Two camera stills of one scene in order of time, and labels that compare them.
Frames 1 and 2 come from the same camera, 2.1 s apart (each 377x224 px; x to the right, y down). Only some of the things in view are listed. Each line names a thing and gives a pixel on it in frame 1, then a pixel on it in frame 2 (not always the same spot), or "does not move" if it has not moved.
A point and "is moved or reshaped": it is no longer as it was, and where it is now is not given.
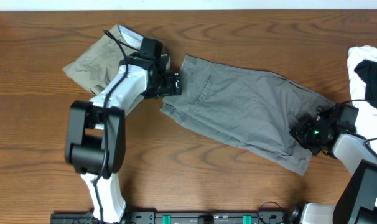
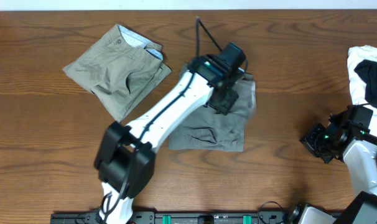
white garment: x=370 y=125 does not move
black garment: x=375 y=76 does not move
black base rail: x=168 y=216 does not move
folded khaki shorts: x=94 y=68 does not move
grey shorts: x=254 y=111 is moved or reshaped
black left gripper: x=174 y=86 → x=226 y=104
